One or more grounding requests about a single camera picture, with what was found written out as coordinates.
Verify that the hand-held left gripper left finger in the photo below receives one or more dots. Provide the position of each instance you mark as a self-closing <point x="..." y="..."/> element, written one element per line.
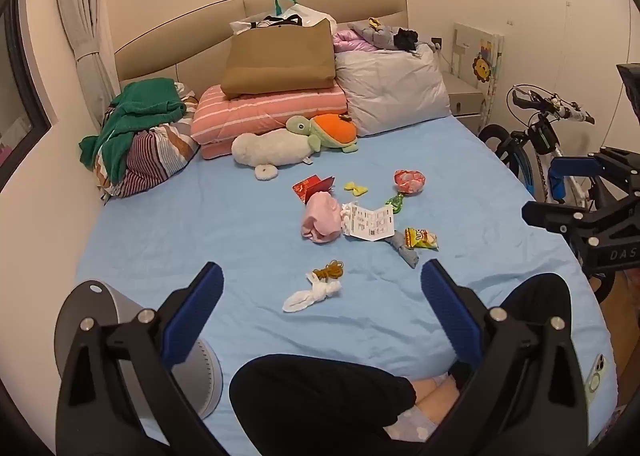
<point x="197" y="306"/>

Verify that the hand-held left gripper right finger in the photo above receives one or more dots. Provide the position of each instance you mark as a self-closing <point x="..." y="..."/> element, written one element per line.
<point x="450" y="306"/>

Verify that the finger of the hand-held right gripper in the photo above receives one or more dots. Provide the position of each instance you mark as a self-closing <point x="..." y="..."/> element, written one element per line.
<point x="557" y="180"/>
<point x="550" y="216"/>

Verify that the white tissue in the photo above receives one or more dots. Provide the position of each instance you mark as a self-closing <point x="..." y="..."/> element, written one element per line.
<point x="312" y="293"/>

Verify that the bicycle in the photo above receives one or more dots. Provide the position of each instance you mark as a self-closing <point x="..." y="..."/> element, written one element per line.
<point x="542" y="135"/>

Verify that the grey sock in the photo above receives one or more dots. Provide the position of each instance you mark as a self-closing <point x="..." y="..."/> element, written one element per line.
<point x="406" y="256"/>

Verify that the yellow chip packet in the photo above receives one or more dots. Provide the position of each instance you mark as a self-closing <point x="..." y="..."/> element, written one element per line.
<point x="420" y="238"/>

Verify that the white paper receipt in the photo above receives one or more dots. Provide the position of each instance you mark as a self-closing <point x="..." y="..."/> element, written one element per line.
<point x="372" y="223"/>

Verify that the green toy package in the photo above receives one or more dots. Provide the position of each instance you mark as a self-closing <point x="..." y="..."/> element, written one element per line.
<point x="396" y="202"/>

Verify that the white nightstand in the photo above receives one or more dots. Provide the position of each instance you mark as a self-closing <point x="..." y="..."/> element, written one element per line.
<point x="465" y="98"/>

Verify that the brown rubber bands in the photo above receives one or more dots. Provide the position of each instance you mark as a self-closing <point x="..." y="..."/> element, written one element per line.
<point x="329" y="271"/>

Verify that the polka dot sock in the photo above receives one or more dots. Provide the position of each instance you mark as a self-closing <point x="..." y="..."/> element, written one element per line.
<point x="410" y="426"/>

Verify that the smartphone with light case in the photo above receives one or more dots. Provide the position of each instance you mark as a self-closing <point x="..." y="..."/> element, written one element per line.
<point x="595" y="378"/>

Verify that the red snack wrapper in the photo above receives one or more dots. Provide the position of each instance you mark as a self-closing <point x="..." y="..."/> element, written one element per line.
<point x="410" y="180"/>

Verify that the lion print board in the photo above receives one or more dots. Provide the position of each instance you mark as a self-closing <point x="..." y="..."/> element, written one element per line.
<point x="482" y="65"/>

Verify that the person's left leg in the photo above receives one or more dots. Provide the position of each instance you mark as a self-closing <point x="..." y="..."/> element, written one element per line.
<point x="310" y="401"/>

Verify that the yellow bow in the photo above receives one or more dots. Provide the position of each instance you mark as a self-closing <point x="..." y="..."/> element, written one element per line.
<point x="356" y="188"/>

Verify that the pink cloth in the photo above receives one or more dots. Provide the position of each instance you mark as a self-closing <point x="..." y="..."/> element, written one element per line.
<point x="320" y="216"/>

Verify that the striped quilt bundle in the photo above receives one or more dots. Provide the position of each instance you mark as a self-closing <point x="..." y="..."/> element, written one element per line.
<point x="150" y="155"/>

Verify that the red envelope pack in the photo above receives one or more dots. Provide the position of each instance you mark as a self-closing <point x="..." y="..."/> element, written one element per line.
<point x="310" y="186"/>

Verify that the white plush toy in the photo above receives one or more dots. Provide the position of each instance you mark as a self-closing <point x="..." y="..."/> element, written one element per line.
<point x="270" y="145"/>

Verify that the white pillow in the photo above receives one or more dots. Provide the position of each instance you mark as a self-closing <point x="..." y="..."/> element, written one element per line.
<point x="395" y="85"/>

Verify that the pink striped pillow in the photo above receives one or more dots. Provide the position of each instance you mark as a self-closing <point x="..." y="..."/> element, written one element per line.
<point x="260" y="108"/>

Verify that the black garment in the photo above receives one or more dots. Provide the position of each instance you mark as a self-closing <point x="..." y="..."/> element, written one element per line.
<point x="405" y="38"/>

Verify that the green towel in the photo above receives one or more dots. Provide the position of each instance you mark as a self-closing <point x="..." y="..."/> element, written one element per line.
<point x="145" y="103"/>

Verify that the green turtle plush toy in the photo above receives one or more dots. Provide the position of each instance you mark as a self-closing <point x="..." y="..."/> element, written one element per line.
<point x="332" y="128"/>

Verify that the grey garment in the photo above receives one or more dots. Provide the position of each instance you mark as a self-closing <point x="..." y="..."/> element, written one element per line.
<point x="385" y="38"/>

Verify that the light pink jacket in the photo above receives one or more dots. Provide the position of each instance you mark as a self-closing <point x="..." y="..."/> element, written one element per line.
<point x="350" y="41"/>

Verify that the brown pillow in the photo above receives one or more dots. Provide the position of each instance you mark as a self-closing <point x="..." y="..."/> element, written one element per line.
<point x="280" y="55"/>

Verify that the beige bed headboard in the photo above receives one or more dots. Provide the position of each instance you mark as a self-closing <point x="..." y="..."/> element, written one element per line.
<point x="200" y="35"/>

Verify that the grey curtain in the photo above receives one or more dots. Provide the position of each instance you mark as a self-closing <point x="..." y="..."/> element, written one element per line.
<point x="85" y="10"/>

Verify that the dark window frame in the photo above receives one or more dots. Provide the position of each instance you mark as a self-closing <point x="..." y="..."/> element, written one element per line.
<point x="25" y="85"/>

